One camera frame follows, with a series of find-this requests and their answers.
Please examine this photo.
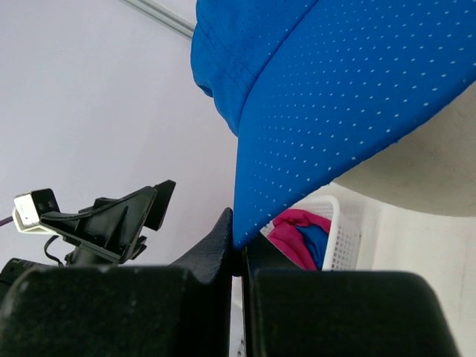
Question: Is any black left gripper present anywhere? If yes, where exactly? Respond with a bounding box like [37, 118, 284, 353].
[0, 185, 234, 357]

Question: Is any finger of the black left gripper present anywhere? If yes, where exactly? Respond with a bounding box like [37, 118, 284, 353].
[144, 180, 176, 230]

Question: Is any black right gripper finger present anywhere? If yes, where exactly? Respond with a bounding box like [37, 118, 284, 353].
[242, 237, 458, 356]

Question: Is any pink cap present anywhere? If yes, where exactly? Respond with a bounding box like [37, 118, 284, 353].
[268, 209, 331, 271]

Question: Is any blue cap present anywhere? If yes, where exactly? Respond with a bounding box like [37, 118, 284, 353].
[190, 1, 475, 248]
[297, 225, 328, 270]

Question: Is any cream mannequin head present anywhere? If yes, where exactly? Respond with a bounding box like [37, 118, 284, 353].
[334, 85, 475, 217]

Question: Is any white plastic basket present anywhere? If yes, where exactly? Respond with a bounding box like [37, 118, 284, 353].
[260, 195, 384, 272]

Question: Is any left aluminium corner profile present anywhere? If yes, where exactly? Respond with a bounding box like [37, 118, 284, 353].
[123, 0, 195, 40]

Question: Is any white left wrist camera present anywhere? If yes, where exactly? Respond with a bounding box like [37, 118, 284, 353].
[12, 188, 60, 235]

